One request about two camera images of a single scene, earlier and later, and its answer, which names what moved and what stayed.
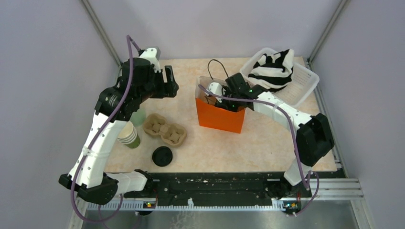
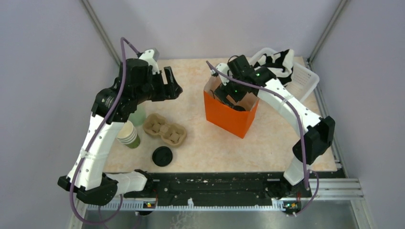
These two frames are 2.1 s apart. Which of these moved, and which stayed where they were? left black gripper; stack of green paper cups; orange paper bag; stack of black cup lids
Moved: orange paper bag
Stayed: stack of green paper cups; stack of black cup lids; left black gripper
